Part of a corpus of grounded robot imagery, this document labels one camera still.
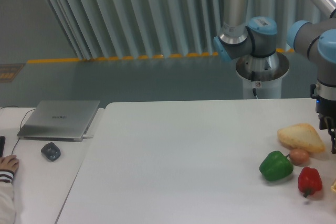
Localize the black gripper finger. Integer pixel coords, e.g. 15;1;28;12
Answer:
327;119;335;154

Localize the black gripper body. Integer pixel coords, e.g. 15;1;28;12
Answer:
316;98;335;130

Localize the yellow bell pepper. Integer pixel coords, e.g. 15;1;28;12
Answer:
331;180;336;193

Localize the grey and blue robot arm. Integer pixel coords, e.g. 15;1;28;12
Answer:
214;0;335;140

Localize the white striped sleeve forearm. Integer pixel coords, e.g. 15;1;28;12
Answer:
1;169;16;223

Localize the red bell pepper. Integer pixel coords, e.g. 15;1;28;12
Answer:
298;166;323;198

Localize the green bell pepper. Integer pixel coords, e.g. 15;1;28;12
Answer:
259;151;293;182

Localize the person's hand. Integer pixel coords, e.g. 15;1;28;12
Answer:
0;155;19;174

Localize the toasted bread slice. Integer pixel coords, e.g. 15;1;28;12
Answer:
277;123;325;153

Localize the brown onion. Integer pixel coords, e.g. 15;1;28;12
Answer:
286;148;310;166

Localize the silver closed laptop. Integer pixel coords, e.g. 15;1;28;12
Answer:
17;100;100;142

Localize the black phone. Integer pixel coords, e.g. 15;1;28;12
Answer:
0;136;6;157

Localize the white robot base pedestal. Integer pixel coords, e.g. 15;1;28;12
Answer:
236;52;289;99

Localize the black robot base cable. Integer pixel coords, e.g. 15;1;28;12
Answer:
250;70;259;100

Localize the grey laptop cable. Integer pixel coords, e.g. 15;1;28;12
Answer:
0;105;37;156

